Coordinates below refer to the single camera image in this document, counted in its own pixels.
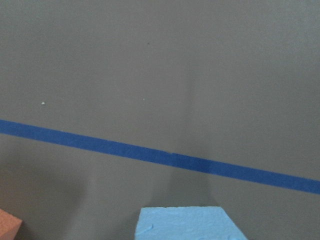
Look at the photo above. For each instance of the orange foam block left side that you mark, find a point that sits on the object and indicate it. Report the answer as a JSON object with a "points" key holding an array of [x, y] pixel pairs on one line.
{"points": [[9, 225]]}

